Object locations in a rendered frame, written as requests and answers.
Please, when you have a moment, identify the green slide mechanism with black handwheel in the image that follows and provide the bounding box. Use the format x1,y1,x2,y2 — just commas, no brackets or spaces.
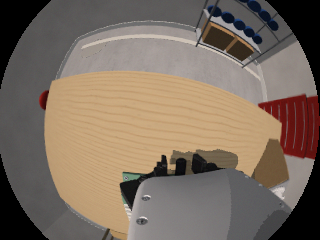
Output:
121,158,187,221

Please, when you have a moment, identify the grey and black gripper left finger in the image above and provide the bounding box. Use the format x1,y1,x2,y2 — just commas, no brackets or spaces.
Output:
119,155,169,211

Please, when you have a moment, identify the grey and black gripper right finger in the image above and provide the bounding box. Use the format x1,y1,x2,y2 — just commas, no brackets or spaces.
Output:
191,153,225,174

